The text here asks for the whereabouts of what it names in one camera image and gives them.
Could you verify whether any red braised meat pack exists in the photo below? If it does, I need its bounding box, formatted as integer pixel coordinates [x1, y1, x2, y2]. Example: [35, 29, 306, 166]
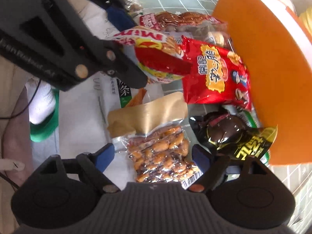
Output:
[137, 11, 227, 32]

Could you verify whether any green sausage stick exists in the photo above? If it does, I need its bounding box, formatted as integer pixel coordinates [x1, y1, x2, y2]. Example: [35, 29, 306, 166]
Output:
[222, 105, 270, 166]

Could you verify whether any small round pastry pack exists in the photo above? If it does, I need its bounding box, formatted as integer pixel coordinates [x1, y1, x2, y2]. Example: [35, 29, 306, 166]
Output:
[192, 27, 231, 49]

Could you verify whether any white noodle stick snack bag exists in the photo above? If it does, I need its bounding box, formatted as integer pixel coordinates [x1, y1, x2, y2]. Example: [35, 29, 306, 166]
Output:
[93, 75, 148, 112]

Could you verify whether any Mimi shrimp stick bag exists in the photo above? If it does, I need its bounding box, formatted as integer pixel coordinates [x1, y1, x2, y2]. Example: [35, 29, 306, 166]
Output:
[112, 26, 191, 83]

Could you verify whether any peanut vacuum pack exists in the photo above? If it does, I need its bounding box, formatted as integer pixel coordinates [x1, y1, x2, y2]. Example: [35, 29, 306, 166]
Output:
[105, 91, 203, 189]

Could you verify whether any clear mixed nut bag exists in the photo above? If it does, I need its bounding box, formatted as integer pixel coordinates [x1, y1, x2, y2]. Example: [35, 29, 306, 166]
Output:
[123, 0, 143, 18]

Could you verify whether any red sunflower seed bag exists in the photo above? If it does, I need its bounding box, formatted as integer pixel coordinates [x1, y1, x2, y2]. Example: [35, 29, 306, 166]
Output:
[181, 36, 252, 110]

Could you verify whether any orange cardboard box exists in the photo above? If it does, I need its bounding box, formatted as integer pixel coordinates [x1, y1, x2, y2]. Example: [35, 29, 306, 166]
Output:
[213, 0, 311, 165]

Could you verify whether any black yellow snack bag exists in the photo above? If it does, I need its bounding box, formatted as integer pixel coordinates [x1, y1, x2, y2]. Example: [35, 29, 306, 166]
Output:
[189, 108, 278, 160]

